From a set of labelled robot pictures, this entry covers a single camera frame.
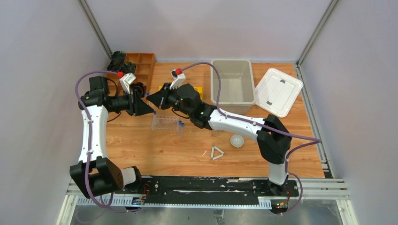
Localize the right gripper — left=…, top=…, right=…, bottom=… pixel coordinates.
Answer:
left=147, top=83, right=193, bottom=118

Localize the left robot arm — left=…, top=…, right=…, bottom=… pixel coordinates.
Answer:
left=69, top=72, right=154, bottom=198

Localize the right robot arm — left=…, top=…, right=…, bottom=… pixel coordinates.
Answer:
left=146, top=83, right=291, bottom=196

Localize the clear plastic tube rack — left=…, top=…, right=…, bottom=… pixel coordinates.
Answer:
left=151, top=115, right=180, bottom=131

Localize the wooden compartment tray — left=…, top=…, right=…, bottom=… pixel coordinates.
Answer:
left=107, top=51, right=156, bottom=93

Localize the yellow test tube rack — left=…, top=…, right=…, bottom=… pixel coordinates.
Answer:
left=158, top=85, right=203, bottom=102

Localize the small glass flask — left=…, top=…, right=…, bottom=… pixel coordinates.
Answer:
left=212, top=130, right=221, bottom=137

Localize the white clay triangle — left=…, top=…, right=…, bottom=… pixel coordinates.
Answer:
left=211, top=146, right=225, bottom=160

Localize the grey plastic bin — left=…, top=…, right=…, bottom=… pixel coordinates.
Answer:
left=210, top=60, right=257, bottom=115

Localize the white porcelain dish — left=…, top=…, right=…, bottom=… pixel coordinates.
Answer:
left=230, top=134, right=245, bottom=148

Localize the white bin lid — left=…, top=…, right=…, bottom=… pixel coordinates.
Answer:
left=255, top=68, right=304, bottom=118

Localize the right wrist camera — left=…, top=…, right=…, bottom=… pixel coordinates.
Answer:
left=170, top=68, right=186, bottom=90

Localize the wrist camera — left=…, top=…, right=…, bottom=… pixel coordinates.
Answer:
left=170, top=68, right=186, bottom=90
left=119, top=73, right=136, bottom=94

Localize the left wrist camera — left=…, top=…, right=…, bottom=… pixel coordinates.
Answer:
left=119, top=73, right=136, bottom=94

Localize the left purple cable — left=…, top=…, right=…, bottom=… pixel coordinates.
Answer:
left=75, top=70, right=140, bottom=214

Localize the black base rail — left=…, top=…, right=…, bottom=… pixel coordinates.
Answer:
left=119, top=176, right=299, bottom=206

